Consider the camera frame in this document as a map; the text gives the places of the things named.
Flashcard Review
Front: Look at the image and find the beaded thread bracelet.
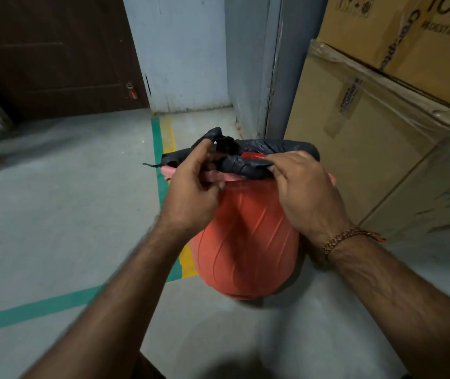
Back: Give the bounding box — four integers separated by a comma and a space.
320, 227, 387, 256

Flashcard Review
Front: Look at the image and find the person's left forearm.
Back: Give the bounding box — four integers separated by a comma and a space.
20, 217, 191, 379

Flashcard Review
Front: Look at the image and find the black plastic garbage bag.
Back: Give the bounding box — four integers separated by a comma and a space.
143, 127, 320, 180

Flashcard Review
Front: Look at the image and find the dark brown wooden door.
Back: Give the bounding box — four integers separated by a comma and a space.
0, 0, 150, 123

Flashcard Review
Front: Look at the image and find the grey metal door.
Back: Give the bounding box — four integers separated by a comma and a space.
258, 0, 330, 140

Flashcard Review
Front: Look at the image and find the large printed cardboard box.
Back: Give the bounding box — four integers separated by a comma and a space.
317, 0, 450, 117

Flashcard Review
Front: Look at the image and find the person's left hand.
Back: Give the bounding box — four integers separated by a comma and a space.
157, 139, 226, 238

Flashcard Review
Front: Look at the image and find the orange ribbed plastic bin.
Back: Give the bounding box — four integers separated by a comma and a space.
160, 152, 337, 300

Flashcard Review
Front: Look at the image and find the person's right hand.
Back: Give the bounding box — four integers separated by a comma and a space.
263, 151, 353, 247

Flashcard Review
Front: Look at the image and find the person's right forearm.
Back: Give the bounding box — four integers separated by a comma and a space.
320, 232, 450, 379

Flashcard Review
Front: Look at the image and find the plastic-wrapped cardboard box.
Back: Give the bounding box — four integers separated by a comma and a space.
284, 39, 450, 243

